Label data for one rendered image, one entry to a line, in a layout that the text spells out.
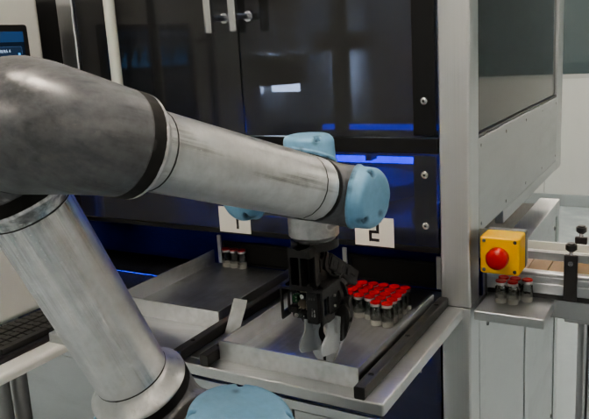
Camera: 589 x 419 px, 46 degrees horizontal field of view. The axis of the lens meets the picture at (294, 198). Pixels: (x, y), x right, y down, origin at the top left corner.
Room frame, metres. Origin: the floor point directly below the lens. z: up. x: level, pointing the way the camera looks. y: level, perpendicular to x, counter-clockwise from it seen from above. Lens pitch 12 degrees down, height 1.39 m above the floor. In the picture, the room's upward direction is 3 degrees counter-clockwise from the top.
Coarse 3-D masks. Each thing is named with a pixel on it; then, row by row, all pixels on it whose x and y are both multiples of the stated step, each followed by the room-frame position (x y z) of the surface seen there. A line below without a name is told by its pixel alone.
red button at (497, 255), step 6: (492, 252) 1.21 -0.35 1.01; (498, 252) 1.20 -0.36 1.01; (504, 252) 1.20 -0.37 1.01; (486, 258) 1.21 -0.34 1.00; (492, 258) 1.20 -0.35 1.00; (498, 258) 1.20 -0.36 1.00; (504, 258) 1.20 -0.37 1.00; (492, 264) 1.20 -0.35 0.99; (498, 264) 1.20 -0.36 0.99; (504, 264) 1.20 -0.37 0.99
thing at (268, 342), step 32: (256, 320) 1.20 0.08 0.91; (288, 320) 1.26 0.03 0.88; (352, 320) 1.24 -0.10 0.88; (416, 320) 1.19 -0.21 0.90; (224, 352) 1.10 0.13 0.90; (256, 352) 1.07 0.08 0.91; (288, 352) 1.11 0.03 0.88; (352, 352) 1.10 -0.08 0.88; (384, 352) 1.06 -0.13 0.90; (352, 384) 0.98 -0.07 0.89
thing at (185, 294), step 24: (192, 264) 1.59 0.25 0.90; (216, 264) 1.65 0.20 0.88; (144, 288) 1.44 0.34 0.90; (168, 288) 1.48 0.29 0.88; (192, 288) 1.48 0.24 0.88; (216, 288) 1.47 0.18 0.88; (240, 288) 1.46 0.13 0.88; (264, 288) 1.38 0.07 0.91; (144, 312) 1.33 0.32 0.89; (168, 312) 1.30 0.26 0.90; (192, 312) 1.27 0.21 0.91; (216, 312) 1.24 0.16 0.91
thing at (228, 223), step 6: (222, 210) 1.54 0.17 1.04; (222, 216) 1.55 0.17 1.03; (228, 216) 1.54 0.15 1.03; (222, 222) 1.55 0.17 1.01; (228, 222) 1.54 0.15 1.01; (234, 222) 1.53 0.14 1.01; (240, 222) 1.52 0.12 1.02; (246, 222) 1.51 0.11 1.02; (222, 228) 1.55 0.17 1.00; (228, 228) 1.54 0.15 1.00; (234, 228) 1.53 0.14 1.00; (240, 228) 1.52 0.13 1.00; (246, 228) 1.51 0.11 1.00
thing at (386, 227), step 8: (384, 224) 1.35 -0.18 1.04; (392, 224) 1.34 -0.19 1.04; (360, 232) 1.37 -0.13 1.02; (368, 232) 1.36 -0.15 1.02; (384, 232) 1.35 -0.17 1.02; (392, 232) 1.34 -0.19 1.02; (360, 240) 1.37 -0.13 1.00; (368, 240) 1.36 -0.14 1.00; (384, 240) 1.35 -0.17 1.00; (392, 240) 1.34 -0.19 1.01
